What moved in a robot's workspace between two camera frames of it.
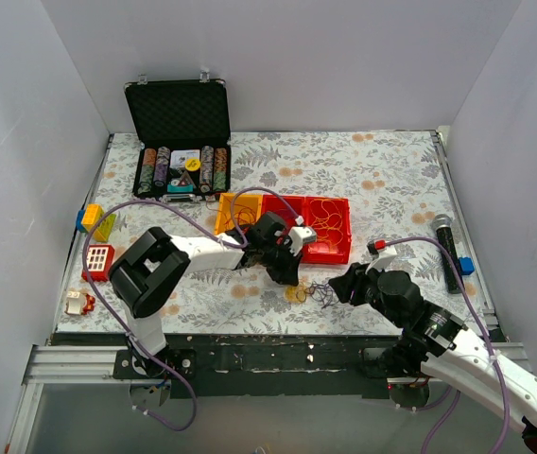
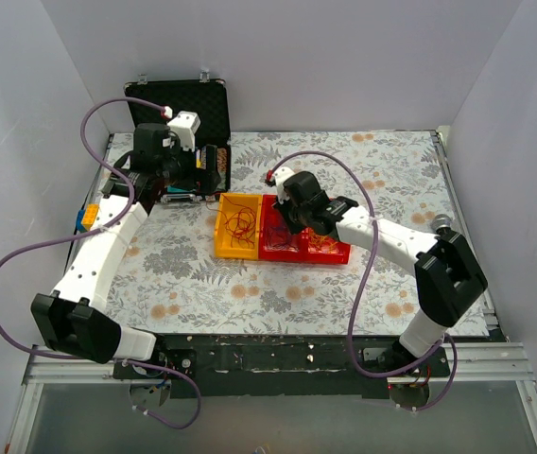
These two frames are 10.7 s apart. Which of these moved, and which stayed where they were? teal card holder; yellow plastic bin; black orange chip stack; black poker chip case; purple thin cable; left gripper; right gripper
Moved: purple thin cable; right gripper; left gripper
Stayed: teal card holder; yellow plastic bin; black poker chip case; black orange chip stack
